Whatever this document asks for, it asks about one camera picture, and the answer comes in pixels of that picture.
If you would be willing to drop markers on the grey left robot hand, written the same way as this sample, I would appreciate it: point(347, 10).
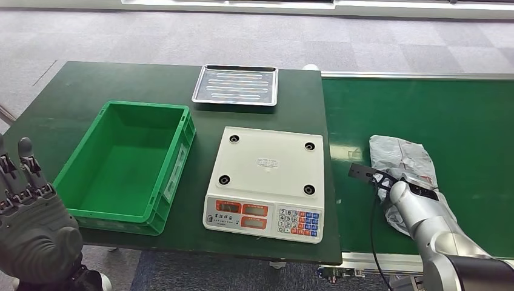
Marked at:
point(36, 237)

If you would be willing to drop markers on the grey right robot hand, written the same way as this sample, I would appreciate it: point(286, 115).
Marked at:
point(423, 192)

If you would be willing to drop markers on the grey red-printed mailer package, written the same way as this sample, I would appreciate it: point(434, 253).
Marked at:
point(401, 156)

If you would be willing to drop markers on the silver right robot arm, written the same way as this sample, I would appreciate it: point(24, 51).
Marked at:
point(425, 225)

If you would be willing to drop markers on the green conveyor belt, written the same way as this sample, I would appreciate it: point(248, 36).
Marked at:
point(461, 120)

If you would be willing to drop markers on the green plastic crate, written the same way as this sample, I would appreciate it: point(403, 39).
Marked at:
point(120, 180)

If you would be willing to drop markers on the grey metal bar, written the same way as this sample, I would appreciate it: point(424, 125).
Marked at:
point(6, 114)

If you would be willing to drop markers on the white electronic scale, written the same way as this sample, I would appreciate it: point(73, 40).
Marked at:
point(269, 164)

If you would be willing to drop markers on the white table foot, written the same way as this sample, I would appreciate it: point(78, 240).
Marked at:
point(311, 67)
point(277, 265)

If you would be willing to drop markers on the dark green table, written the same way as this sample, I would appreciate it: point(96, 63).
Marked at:
point(100, 84)

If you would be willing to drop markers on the steel tray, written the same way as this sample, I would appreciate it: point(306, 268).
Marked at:
point(237, 85)

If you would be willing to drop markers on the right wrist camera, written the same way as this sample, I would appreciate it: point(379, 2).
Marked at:
point(359, 170)

